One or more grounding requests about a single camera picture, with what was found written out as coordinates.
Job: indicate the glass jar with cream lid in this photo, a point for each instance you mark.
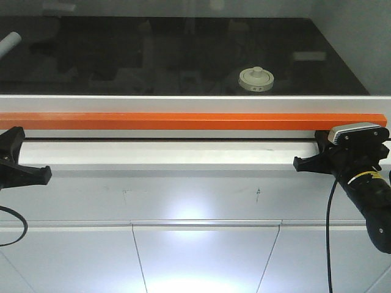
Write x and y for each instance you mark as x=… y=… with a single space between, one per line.
x=256 y=79

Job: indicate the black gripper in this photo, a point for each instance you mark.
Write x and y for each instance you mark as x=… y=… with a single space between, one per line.
x=346 y=163

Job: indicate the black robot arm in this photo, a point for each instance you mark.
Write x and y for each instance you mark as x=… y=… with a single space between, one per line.
x=372 y=199

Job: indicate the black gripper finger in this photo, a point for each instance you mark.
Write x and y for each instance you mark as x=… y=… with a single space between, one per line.
x=14 y=175
x=11 y=142

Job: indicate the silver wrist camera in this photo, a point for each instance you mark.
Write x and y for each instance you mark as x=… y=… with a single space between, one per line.
x=358 y=134

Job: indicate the white cabinet drawer front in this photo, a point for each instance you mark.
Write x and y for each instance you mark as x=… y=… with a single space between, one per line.
x=190 y=256

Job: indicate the orange sash handle bar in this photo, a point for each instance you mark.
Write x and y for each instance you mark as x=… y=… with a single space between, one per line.
x=182 y=121

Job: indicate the grey pipe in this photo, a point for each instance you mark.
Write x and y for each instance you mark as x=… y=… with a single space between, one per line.
x=9 y=42

